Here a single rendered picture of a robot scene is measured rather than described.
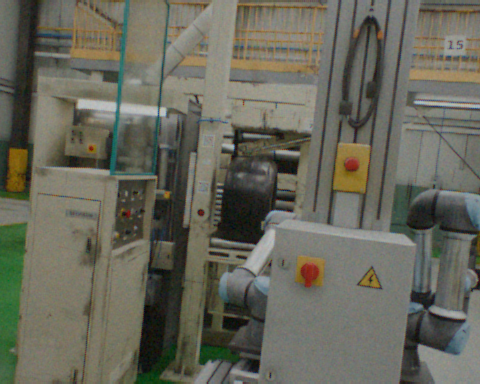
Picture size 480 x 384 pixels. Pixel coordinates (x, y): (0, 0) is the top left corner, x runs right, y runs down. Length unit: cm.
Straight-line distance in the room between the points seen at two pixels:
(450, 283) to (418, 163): 1028
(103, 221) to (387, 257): 139
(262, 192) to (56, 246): 112
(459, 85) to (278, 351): 731
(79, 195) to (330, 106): 129
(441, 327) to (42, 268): 169
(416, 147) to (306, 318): 1082
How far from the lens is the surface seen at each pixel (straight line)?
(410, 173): 1186
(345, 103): 134
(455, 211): 166
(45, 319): 239
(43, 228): 232
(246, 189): 265
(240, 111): 313
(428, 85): 818
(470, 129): 1213
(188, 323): 305
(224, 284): 184
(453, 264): 169
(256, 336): 179
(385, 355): 122
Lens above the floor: 136
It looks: 3 degrees down
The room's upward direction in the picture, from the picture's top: 6 degrees clockwise
